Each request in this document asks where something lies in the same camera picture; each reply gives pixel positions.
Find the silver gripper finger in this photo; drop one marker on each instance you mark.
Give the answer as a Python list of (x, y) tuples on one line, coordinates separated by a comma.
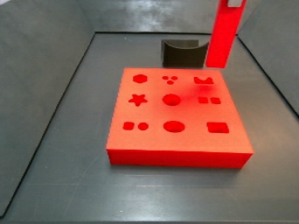
[(235, 3)]

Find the long red arch peg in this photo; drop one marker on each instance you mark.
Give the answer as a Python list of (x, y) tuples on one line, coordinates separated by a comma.
[(223, 34)]

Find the black curved holder block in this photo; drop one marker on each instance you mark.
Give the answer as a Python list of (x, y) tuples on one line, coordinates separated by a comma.
[(183, 53)]

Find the red shape-sorting board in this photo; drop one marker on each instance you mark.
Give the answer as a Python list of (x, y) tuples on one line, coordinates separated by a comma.
[(176, 119)]

